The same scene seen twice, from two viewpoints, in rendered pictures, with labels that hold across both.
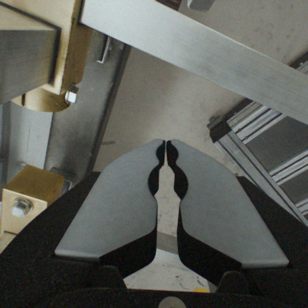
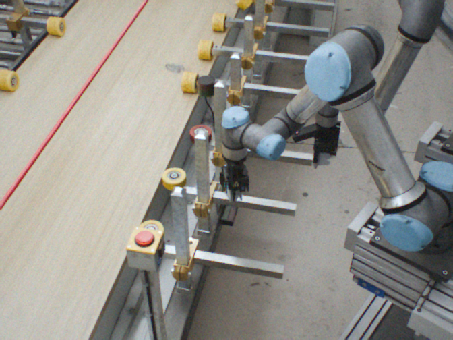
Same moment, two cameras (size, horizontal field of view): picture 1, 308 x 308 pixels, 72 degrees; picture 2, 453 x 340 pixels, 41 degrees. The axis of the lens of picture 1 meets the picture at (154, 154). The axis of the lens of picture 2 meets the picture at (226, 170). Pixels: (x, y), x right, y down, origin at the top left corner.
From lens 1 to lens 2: 191 cm
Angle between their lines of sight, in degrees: 78
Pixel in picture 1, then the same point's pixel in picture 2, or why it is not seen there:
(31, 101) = (202, 206)
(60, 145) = not seen: hidden behind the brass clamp
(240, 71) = (247, 199)
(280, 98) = (257, 202)
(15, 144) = not seen: hidden behind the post
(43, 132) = (166, 290)
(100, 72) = (206, 239)
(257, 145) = not seen: outside the picture
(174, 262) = (251, 264)
